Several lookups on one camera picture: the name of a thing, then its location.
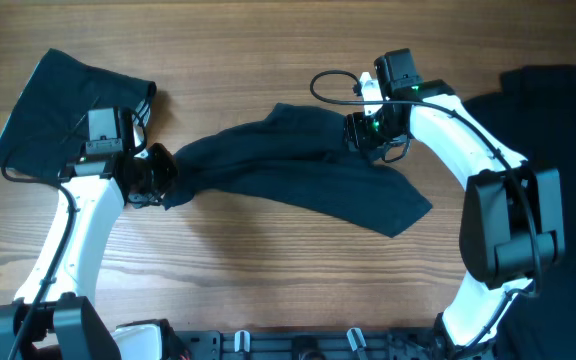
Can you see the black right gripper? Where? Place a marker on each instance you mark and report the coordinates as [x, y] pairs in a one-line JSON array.
[[357, 131]]

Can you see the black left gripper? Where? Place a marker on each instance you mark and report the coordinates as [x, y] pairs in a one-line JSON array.
[[159, 153]]

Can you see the dark t-shirt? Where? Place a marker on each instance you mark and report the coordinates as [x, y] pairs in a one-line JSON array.
[[297, 155]]

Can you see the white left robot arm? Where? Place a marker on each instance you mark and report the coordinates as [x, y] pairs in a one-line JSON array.
[[52, 315]]

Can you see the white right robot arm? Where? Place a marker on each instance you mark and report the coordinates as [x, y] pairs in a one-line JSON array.
[[512, 224]]

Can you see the pile of dark clothes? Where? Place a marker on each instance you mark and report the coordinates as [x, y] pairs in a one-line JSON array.
[[534, 113]]

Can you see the folded dark garment stack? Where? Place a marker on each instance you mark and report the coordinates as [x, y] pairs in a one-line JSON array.
[[48, 123]]

